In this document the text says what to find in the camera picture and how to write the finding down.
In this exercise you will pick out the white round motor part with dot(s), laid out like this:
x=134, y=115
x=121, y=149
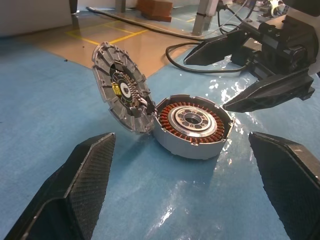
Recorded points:
x=105, y=82

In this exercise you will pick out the brown cardboard box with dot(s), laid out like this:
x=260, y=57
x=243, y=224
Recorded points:
x=155, y=10

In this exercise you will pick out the black panel end post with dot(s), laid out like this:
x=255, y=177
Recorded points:
x=73, y=6

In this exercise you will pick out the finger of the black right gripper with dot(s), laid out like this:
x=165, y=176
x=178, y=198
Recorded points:
x=215, y=50
x=272, y=92

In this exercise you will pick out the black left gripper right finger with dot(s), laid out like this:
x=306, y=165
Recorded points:
x=290, y=182

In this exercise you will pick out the blue plastic table sheet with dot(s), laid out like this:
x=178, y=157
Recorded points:
x=162, y=195

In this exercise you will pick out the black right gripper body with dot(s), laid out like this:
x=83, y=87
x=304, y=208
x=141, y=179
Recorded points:
x=282, y=45

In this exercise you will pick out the grey metal post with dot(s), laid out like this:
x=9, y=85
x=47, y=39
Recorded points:
x=202, y=20

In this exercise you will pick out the brown cardboard sheet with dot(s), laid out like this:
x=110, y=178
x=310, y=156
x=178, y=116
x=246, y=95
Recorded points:
x=140, y=55

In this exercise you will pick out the white partition panel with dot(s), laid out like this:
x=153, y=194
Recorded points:
x=30, y=15

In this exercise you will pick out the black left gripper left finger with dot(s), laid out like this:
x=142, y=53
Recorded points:
x=75, y=190

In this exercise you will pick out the silver motor housing with copper windings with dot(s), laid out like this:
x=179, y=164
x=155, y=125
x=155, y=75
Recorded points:
x=175, y=145

